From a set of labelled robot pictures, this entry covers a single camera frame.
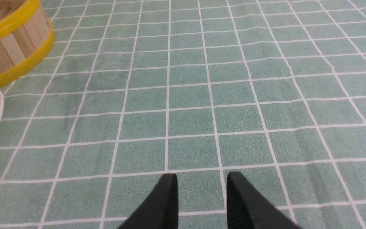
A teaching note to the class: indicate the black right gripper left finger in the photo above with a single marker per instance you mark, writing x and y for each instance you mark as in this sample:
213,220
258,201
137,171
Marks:
160,209

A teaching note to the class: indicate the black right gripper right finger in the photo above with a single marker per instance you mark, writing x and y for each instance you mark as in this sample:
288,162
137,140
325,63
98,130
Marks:
247,208

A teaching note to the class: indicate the green checkered tablecloth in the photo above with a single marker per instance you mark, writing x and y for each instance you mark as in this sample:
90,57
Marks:
132,89

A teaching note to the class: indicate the yellow-rimmed bamboo steamer basket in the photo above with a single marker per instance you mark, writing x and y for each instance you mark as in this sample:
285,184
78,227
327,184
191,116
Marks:
26,38

